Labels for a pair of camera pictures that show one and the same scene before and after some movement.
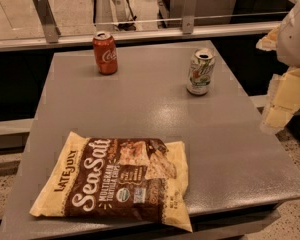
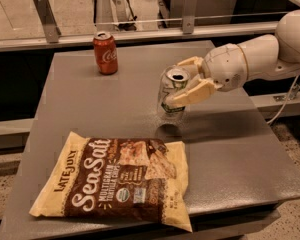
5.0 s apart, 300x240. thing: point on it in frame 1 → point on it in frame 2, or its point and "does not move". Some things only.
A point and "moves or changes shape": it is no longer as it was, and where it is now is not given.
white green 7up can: [201, 71] moves or changes shape
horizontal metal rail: [39, 41] does not move
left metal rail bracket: [43, 6] does not move
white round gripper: [296, 42] → [224, 66]
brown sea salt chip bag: [123, 177] does not move
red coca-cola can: [106, 54] does not move
